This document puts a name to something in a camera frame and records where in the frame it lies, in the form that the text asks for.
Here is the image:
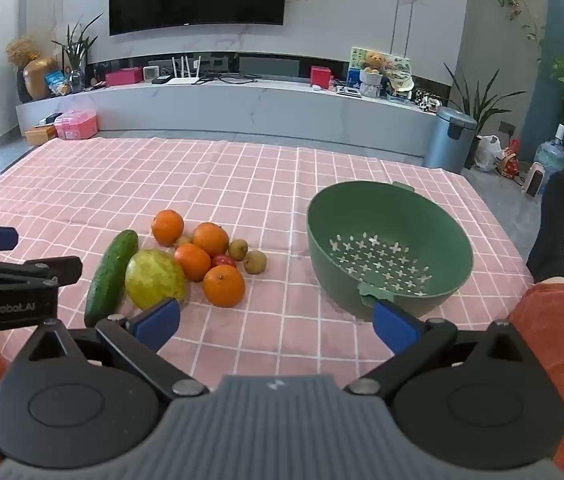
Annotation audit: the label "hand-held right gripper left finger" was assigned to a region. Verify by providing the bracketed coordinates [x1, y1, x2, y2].
[9, 297, 210, 403]

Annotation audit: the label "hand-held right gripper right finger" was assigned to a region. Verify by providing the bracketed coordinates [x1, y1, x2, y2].
[344, 300, 535, 398]

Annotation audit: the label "yellow-green lemon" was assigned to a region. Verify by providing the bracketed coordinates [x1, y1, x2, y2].
[125, 249, 187, 311]

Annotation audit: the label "green cucumber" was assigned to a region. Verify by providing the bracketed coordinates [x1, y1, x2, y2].
[84, 229, 139, 328]

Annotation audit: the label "orange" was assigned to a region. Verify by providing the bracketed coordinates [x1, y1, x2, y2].
[151, 209, 185, 247]
[192, 222, 230, 258]
[174, 243, 211, 282]
[203, 264, 246, 308]

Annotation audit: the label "green colander bowl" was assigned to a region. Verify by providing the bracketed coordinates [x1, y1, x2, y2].
[307, 181, 474, 322]

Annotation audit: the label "wooden box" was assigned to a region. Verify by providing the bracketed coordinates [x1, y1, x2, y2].
[25, 126, 57, 147]

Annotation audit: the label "pink storage box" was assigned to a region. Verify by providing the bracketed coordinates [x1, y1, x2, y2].
[54, 112, 98, 141]

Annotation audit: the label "person's right leg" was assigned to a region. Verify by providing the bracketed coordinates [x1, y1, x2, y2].
[507, 171, 564, 480]

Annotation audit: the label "orange round vase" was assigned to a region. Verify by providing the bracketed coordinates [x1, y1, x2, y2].
[22, 56, 58, 101]

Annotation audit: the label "blue snack bag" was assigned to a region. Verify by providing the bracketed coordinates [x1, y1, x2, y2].
[44, 71, 70, 96]

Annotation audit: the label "pink checked tablecloth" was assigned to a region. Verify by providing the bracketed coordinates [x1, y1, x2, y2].
[0, 136, 535, 411]

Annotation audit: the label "dried flower bunch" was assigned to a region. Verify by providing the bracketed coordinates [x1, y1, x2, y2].
[6, 36, 40, 66]

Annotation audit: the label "blue-grey pedal bin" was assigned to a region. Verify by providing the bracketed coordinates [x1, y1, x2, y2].
[423, 106, 478, 175]

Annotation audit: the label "white plastic bag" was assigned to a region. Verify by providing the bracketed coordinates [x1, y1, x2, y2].
[473, 135, 505, 172]

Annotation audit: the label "red patterned bag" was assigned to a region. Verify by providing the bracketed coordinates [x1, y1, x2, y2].
[499, 139, 522, 179]

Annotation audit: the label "potted long-leaf plant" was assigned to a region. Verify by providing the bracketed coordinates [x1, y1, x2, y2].
[52, 14, 104, 93]

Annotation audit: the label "small pink heater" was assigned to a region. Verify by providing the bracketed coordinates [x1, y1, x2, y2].
[523, 162, 548, 198]

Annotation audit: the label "flat pink box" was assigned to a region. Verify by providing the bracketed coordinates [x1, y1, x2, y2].
[106, 67, 143, 87]

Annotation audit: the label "black and white figurines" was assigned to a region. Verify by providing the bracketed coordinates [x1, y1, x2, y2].
[414, 90, 443, 111]

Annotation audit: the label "blue water jug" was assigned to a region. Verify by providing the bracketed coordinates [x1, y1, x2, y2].
[533, 124, 564, 177]

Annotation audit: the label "white router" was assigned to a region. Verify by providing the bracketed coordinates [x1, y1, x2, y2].
[169, 55, 203, 85]

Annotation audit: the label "white marble media console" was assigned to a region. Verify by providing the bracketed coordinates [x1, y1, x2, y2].
[16, 77, 443, 161]

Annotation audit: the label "tall floor plant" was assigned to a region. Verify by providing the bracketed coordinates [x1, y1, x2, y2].
[444, 62, 513, 133]

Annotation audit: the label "printed sun hat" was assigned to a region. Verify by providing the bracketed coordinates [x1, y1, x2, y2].
[387, 57, 415, 93]

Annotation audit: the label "teddy bear bouquet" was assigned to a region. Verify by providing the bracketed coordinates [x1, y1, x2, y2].
[359, 50, 387, 98]

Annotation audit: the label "colourful picture board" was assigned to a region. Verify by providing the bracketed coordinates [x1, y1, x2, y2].
[349, 46, 393, 96]

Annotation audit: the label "black cables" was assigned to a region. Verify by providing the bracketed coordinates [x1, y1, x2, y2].
[202, 73, 263, 84]

